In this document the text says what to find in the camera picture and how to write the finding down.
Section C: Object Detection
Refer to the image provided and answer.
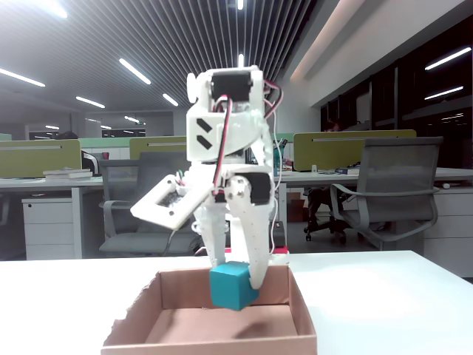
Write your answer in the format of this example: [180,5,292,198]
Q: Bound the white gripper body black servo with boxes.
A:
[184,162,274,207]

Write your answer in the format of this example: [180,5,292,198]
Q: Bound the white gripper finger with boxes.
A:
[225,176,273,291]
[191,200,228,269]

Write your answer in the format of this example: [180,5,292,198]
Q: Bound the blue cube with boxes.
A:
[209,260,259,311]

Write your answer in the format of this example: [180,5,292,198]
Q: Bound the brown cardboard box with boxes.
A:
[100,265,318,355]

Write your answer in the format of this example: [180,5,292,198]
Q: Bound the red black table clamp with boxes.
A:
[269,220,290,257]

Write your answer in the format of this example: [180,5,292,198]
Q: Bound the teal water bottle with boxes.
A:
[273,138,290,177]

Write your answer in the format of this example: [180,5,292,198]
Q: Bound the white office desk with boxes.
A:
[275,166,473,223]
[0,175,167,260]

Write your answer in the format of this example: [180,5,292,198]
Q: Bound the seated person dark trousers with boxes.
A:
[304,118,355,243]

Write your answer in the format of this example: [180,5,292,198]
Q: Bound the grey mesh office chair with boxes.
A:
[330,136,444,252]
[98,149,208,258]

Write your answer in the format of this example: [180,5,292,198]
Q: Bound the light green desk partition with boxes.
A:
[79,137,131,160]

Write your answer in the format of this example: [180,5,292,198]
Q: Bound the stack of flat books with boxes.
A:
[43,167,93,182]

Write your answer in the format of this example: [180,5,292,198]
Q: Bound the white drawer cabinet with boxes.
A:
[21,197,75,261]
[423,192,473,278]

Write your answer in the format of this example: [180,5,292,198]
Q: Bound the person with black hair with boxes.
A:
[55,130,101,175]

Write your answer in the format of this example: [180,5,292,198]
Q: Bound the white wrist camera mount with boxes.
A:
[129,174,206,229]

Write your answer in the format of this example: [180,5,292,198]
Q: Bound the black camera cable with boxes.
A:
[162,229,178,257]

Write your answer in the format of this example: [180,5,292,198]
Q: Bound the red white black servo wire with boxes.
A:
[212,94,234,196]

